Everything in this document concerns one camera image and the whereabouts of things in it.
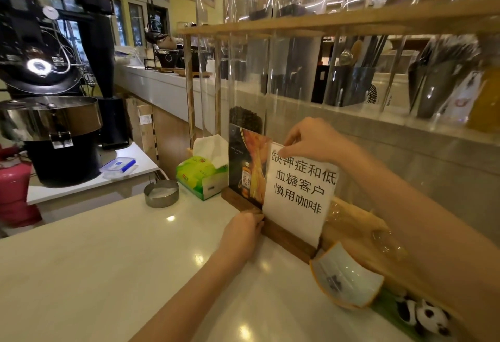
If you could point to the person's right hand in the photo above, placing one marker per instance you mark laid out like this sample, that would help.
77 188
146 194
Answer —
316 140

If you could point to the person's left hand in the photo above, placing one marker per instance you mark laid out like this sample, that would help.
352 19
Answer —
239 236

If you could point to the person's left thumb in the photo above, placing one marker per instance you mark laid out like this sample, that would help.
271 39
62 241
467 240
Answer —
258 226

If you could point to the person's right thumb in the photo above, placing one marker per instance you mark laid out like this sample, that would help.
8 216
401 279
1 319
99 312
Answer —
292 149

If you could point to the dark wooden sign base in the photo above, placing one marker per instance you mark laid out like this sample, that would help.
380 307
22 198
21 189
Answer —
287 237

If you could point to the white paper notice sheet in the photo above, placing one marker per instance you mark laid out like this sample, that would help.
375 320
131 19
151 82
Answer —
299 197

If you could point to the person's left forearm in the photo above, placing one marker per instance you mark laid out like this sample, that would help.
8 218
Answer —
191 298

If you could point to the person's right forearm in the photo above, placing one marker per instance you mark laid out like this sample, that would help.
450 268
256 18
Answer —
429 232

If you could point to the acrylic sign with dark poster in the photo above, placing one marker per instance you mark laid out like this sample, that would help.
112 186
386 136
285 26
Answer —
248 166

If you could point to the dark coffee beans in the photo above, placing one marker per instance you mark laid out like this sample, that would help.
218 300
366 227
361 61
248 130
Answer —
246 120

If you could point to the green tissue box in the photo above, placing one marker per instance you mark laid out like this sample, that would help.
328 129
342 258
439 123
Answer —
201 176

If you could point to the row of clear acrylic tubes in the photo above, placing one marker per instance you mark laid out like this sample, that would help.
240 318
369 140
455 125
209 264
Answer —
297 68

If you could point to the black utensil holder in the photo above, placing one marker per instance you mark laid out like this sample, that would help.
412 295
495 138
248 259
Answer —
349 86

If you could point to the white ceramic curved dish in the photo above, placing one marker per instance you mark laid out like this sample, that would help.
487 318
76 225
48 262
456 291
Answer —
345 279

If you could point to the white side table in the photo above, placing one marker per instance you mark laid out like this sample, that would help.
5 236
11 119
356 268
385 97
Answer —
117 181

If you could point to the clear container with blue lid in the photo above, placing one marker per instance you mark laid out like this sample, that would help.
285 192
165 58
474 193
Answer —
118 167

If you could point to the black iron kettle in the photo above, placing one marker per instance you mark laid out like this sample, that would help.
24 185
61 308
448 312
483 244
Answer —
155 27

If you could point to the panda plush toy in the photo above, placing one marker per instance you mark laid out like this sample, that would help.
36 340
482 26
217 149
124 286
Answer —
427 314

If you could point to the steel cooling tray drum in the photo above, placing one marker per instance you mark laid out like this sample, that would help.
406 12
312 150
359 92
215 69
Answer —
50 131

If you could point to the red gas cylinder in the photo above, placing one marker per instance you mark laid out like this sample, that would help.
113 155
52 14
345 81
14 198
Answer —
17 193

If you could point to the black coffee roaster machine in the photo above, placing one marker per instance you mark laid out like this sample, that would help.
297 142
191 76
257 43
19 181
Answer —
43 41

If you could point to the wooden tube rack frame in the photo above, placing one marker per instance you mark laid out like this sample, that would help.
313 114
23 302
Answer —
351 15

